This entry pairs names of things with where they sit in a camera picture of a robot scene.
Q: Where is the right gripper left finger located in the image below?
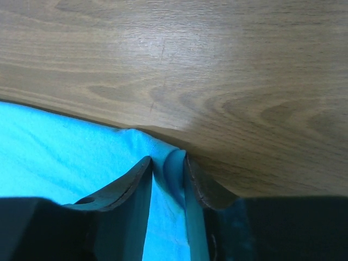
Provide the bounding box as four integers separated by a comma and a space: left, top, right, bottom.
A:
1, 156, 152, 260

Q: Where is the turquoise t shirt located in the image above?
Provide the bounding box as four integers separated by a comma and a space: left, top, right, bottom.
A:
1, 102, 209, 260

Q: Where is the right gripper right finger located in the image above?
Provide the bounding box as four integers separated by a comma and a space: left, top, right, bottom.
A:
183, 158, 347, 260

